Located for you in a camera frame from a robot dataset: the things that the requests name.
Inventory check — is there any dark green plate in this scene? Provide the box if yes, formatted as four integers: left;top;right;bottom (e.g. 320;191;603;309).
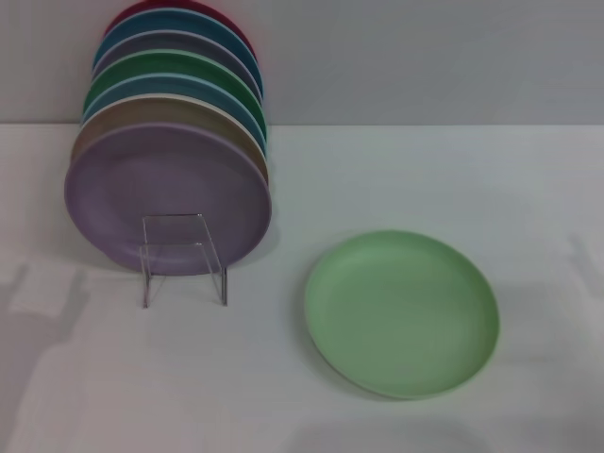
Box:
83;48;264;129

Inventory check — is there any light blue rimmed plate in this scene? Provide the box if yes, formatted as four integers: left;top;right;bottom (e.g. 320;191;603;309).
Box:
80;73;268;148

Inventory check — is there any clear acrylic plate rack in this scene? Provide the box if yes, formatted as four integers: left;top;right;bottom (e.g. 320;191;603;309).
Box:
140;213;228;309

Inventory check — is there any tan beige plate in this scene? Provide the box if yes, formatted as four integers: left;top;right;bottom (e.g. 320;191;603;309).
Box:
70;92;270;186

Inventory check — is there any purple plate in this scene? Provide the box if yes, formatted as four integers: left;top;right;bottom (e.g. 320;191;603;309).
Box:
63;121;274;276

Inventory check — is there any crimson red plate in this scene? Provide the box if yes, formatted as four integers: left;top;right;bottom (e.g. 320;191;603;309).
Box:
102;0;259;62

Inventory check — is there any grey lavender plate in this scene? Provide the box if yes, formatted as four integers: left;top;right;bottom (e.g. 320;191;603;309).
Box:
92;30;263;103

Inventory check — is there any light green plate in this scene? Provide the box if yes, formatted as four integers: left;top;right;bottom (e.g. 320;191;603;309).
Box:
304;229;500;401

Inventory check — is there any teal blue plate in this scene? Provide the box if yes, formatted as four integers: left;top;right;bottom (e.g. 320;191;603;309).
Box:
92;7;260;91

